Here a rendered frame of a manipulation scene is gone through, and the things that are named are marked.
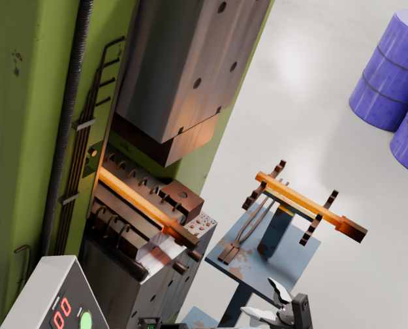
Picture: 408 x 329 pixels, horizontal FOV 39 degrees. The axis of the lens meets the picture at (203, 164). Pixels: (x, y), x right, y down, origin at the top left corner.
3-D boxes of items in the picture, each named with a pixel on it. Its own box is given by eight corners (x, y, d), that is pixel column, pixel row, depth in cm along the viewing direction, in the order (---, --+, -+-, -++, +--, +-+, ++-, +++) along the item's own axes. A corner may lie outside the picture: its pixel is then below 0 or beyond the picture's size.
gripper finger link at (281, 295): (262, 288, 161) (274, 316, 154) (269, 275, 157) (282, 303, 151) (271, 288, 162) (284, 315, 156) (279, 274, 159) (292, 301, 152)
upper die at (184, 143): (210, 140, 152) (221, 111, 146) (164, 168, 137) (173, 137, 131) (97, 63, 165) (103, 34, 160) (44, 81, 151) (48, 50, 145)
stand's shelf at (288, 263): (319, 245, 218) (321, 241, 217) (279, 310, 187) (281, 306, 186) (252, 204, 225) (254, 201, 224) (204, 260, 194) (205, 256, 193)
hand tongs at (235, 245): (280, 179, 240) (281, 177, 240) (288, 184, 239) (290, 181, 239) (217, 259, 194) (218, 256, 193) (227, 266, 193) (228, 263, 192)
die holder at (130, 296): (182, 307, 208) (218, 222, 181) (110, 373, 180) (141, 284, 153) (74, 219, 226) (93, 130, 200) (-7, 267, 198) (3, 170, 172)
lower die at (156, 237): (176, 232, 173) (184, 212, 168) (133, 264, 158) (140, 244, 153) (78, 157, 186) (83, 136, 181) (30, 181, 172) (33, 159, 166)
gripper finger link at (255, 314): (235, 328, 147) (269, 334, 149) (242, 314, 144) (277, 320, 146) (234, 318, 150) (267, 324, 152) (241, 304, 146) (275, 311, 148)
